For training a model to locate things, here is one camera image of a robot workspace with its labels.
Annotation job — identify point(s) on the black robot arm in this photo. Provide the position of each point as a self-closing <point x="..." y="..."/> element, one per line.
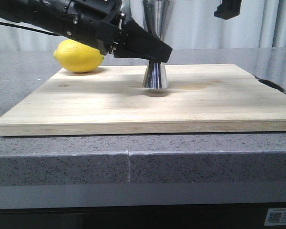
<point x="51" y="15"/>

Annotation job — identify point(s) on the steel double jigger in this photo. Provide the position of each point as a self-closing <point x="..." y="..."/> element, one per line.
<point x="157" y="16"/>

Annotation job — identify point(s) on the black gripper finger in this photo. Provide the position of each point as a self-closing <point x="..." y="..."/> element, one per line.
<point x="228" y="9"/>

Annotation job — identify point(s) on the white QR label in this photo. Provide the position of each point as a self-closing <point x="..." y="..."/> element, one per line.
<point x="275" y="217"/>

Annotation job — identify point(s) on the light wooden cutting board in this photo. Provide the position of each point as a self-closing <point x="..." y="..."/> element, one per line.
<point x="111" y="100"/>

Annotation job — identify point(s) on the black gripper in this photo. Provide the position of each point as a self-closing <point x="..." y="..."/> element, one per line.
<point x="94" y="23"/>

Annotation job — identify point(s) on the grey curtain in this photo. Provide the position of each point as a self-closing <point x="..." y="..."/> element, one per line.
<point x="260" y="24"/>

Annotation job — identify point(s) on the yellow lemon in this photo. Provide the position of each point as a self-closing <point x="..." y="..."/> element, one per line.
<point x="77" y="57"/>

